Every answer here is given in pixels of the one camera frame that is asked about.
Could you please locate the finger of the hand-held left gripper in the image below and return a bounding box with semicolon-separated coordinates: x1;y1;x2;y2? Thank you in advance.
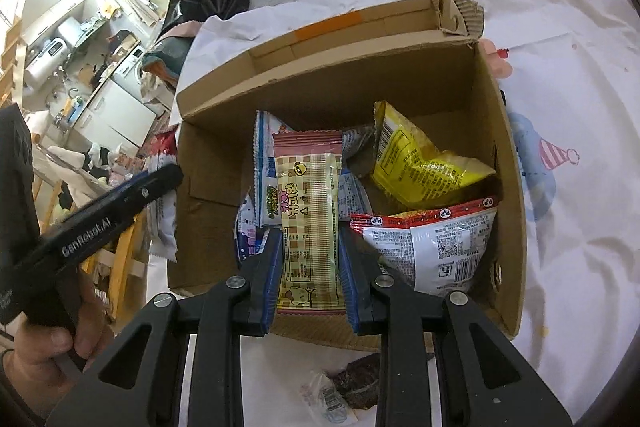
102;164;184;233

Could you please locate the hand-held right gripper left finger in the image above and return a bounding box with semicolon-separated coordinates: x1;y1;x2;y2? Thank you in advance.
45;229;284;427

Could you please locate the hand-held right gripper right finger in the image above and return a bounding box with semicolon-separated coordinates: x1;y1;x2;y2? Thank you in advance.
339;227;571;427

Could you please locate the red and white snack packet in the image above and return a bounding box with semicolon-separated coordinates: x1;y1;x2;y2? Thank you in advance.
145;127;179;264

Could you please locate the beige checked snack packet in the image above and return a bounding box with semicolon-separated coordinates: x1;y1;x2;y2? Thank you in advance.
272;130;351;315

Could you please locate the white snack bag red edge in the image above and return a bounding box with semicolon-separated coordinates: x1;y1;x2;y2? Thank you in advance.
349;196;502;298

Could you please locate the blue and white snack bag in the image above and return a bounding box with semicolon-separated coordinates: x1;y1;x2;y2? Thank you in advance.
251;110;301;228

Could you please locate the yellow snack bag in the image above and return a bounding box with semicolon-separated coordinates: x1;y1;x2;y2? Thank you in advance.
371;101;501;210

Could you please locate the cardboard box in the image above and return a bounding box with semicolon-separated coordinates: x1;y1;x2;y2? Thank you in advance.
167;0;527;350

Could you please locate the person's left hand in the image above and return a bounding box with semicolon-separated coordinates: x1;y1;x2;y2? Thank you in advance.
12;281;118;402

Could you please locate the blue white snack packet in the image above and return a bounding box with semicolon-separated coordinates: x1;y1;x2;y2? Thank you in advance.
338;127;376;224
234;192;273;264

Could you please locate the white cabinet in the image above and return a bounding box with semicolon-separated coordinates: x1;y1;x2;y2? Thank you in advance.
67;80;158;148

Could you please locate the dark brown snack packet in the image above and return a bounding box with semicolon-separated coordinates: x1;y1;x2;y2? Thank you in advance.
325;352;383;410

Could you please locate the clear plastic wrapper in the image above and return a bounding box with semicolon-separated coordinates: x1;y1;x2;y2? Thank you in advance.
300;371;351;425

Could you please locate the white washing machine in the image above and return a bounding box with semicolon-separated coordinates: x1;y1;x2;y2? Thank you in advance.
112;44;151;98

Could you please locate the teal printed bag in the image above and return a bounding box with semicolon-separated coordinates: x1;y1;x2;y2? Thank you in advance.
142;34;201;93

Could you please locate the white bed sheet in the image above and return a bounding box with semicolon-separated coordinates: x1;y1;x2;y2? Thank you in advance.
145;0;640;423

